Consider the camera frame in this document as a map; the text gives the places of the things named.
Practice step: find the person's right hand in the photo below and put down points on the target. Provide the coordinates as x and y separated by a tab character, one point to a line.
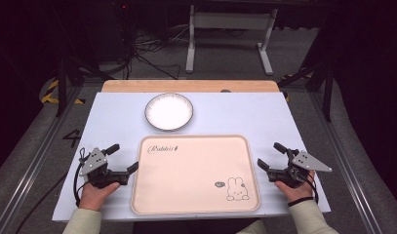
295	193

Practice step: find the black wristband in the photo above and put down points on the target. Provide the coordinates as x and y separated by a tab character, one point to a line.
300	201

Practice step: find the white metal stand frame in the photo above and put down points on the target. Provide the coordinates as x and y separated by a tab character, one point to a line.
231	20

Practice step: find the black tripod stand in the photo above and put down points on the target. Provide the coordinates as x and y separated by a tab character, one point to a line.
327	91
62	84

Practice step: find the white round plate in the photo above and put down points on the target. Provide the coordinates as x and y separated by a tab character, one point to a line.
168	112

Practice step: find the person's left hand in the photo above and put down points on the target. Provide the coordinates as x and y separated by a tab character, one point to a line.
95	196

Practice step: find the white table cover sheet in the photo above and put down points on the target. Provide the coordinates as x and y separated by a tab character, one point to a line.
238	113

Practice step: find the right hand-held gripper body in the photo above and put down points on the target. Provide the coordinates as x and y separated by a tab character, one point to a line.
308	162

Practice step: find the aluminium floor rail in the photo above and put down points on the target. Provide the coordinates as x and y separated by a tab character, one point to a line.
342	156
30	169

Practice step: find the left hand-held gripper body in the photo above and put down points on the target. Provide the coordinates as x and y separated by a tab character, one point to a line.
95	162

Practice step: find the pink rabbit print tray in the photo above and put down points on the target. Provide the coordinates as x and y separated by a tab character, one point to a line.
192	175

